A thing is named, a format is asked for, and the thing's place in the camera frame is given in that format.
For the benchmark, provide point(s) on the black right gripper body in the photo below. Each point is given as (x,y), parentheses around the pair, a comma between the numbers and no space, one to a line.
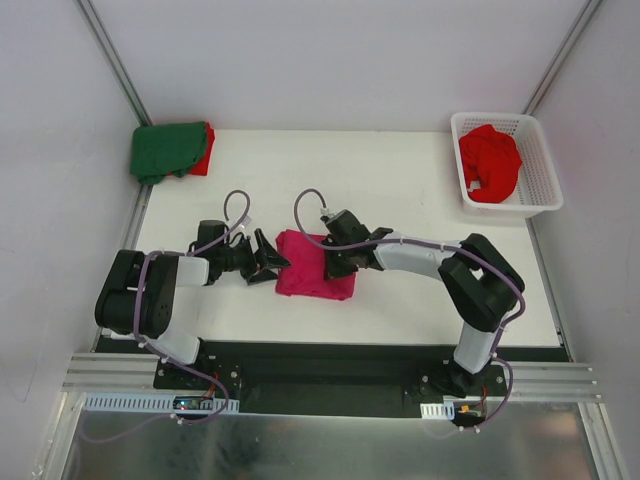
(336,258)

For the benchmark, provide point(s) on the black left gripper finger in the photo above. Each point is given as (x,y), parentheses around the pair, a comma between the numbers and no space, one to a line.
(261,276)
(266,255)

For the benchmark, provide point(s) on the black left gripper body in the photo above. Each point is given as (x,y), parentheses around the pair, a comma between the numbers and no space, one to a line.
(255,258)

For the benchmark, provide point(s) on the pink t shirt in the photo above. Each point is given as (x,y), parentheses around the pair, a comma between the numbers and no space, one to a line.
(305,275)

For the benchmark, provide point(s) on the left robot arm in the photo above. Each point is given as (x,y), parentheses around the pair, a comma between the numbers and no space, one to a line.
(137,298)

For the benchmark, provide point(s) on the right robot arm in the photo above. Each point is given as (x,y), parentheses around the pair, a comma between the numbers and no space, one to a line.
(481,283)

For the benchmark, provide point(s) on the folded red t shirt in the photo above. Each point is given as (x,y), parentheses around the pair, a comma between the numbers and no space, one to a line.
(201,168)

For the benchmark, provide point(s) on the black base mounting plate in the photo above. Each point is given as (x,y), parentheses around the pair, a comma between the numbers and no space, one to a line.
(384,381)

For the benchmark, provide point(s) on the folded green t shirt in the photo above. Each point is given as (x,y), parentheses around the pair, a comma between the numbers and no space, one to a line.
(171,149)

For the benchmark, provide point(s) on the red t shirt in basket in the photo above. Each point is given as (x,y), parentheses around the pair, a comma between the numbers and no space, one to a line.
(491,164)

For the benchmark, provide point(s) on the white plastic laundry basket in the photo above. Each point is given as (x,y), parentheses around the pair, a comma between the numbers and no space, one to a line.
(538,188)

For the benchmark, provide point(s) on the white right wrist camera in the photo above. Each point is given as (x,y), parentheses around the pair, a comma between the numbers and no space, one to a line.
(327,212)

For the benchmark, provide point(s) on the left white cable duct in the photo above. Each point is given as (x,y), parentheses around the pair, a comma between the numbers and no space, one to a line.
(158,403)

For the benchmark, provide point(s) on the white cable duct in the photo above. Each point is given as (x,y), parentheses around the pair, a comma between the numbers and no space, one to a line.
(451,409)
(158,403)

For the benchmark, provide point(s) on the right white cable duct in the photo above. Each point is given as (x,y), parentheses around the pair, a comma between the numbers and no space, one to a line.
(451,409)

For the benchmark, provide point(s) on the right aluminium corner post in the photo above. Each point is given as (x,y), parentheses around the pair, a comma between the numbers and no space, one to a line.
(586,15)

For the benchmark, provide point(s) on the aluminium corner post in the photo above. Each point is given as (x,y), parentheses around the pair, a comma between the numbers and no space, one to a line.
(586,15)
(96,26)

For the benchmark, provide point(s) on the left aluminium corner post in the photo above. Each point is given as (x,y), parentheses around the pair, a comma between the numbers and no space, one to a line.
(96,26)

